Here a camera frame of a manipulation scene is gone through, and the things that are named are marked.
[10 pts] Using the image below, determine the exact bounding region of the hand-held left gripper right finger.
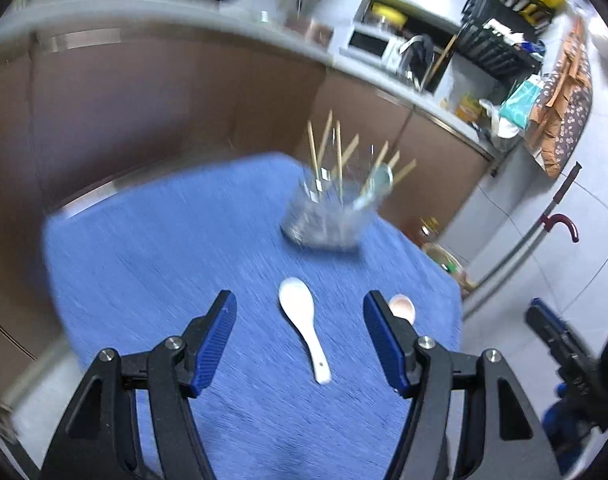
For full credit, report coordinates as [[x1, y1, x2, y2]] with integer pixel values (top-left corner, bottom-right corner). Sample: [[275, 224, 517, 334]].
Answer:
[[363, 289, 564, 480]]

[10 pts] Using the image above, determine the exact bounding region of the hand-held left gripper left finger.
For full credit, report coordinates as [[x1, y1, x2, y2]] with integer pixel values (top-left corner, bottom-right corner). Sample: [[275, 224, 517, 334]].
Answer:
[[39, 289, 238, 480]]

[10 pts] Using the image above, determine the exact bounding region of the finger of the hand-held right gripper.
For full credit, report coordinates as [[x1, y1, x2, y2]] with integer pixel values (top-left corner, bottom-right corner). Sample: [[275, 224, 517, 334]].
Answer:
[[525, 297, 584, 376]]

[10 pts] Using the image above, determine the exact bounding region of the white ceramic spoon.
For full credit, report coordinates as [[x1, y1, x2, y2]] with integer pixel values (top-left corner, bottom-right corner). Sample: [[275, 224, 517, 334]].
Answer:
[[278, 276, 333, 386]]

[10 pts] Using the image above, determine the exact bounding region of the clear glass utensil holder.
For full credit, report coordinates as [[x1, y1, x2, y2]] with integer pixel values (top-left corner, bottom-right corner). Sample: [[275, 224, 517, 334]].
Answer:
[[280, 167, 385, 251]]

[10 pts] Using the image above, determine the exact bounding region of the light blue ceramic spoon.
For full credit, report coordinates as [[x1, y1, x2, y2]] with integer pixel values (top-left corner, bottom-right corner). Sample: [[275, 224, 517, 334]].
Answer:
[[354, 165, 395, 211]]

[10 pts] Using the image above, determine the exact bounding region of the pink ceramic spoon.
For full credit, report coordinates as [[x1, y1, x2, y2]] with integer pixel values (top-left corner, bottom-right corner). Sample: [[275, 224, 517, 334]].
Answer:
[[388, 294, 417, 326]]

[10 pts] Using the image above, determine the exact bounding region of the long grey mop pole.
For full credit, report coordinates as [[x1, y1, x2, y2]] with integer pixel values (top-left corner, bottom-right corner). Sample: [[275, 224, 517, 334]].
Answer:
[[461, 161, 583, 311]]

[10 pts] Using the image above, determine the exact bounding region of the blue fleece towel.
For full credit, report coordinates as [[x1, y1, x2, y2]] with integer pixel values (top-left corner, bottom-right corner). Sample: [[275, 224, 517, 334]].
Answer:
[[43, 152, 464, 480]]

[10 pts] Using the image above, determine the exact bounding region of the cooking oil bottle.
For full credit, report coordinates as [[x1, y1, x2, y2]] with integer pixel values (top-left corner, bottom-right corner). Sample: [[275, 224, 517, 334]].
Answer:
[[416, 216, 442, 246]]

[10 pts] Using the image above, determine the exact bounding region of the floral patterned cloth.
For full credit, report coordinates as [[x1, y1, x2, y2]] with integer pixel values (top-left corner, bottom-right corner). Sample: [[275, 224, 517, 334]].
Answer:
[[526, 25, 597, 178]]

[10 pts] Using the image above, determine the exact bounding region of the white plastic bag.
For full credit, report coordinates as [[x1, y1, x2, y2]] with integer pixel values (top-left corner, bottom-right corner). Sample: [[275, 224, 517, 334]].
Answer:
[[478, 100, 519, 138]]

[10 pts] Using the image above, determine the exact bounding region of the teal plastic bag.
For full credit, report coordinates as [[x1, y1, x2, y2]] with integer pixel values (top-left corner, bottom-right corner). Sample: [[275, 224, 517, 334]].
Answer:
[[498, 75, 542, 128]]

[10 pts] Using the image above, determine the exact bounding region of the yellow packet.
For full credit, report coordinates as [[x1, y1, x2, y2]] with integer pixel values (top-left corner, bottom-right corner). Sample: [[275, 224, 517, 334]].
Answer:
[[456, 92, 484, 121]]

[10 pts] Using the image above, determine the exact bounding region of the brown kitchen cabinet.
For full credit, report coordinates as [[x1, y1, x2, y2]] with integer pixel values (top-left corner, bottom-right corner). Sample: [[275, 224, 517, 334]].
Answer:
[[0, 25, 494, 361]]

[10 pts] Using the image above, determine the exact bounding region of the black dish rack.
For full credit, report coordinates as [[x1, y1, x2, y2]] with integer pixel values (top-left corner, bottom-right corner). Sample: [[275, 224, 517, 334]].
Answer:
[[456, 0, 554, 78]]

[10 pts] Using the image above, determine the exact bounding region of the dark metal kettle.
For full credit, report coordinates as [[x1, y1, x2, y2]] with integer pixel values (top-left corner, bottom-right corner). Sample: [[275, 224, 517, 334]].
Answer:
[[399, 35, 435, 86]]

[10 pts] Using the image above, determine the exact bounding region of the white microwave oven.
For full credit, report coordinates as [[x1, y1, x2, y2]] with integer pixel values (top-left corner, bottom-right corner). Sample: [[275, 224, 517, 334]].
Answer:
[[346, 25, 405, 73]]

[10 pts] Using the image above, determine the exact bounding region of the yellow lid jar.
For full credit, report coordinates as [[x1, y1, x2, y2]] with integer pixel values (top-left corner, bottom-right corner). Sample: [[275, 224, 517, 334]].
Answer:
[[371, 2, 407, 31]]

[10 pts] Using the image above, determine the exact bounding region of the grey kitchen countertop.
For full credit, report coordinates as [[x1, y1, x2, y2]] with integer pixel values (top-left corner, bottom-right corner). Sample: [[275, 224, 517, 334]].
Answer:
[[0, 0, 499, 161]]

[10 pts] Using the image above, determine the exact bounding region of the red hooked cane handle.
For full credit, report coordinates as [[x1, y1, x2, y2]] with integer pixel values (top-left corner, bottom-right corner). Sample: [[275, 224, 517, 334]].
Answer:
[[541, 212, 580, 243]]

